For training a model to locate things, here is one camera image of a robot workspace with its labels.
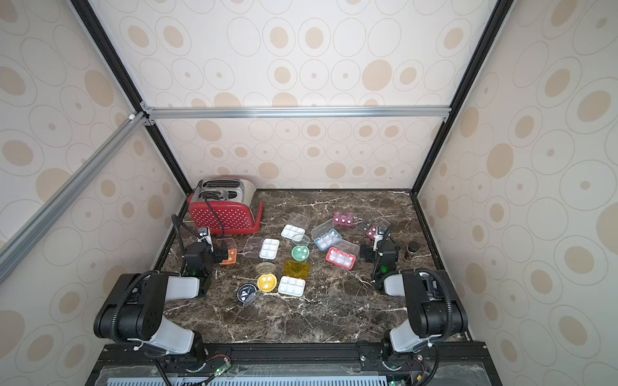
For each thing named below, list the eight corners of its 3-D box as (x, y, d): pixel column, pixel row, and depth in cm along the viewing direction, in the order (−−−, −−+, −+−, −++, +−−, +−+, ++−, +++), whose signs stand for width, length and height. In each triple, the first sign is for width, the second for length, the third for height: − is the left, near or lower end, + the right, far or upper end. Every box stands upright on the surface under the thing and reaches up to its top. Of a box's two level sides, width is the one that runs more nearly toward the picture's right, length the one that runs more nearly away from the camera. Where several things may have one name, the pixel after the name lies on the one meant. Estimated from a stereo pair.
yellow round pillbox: (259, 294, 88) (256, 288, 84) (257, 270, 95) (255, 263, 90) (278, 291, 89) (276, 285, 85) (275, 267, 96) (273, 260, 91)
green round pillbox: (291, 261, 97) (291, 258, 95) (293, 237, 105) (292, 234, 103) (309, 261, 97) (309, 258, 95) (310, 237, 105) (309, 234, 103)
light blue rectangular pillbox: (322, 253, 100) (322, 249, 97) (314, 243, 103) (314, 239, 101) (341, 241, 104) (342, 237, 101) (332, 231, 107) (333, 227, 104)
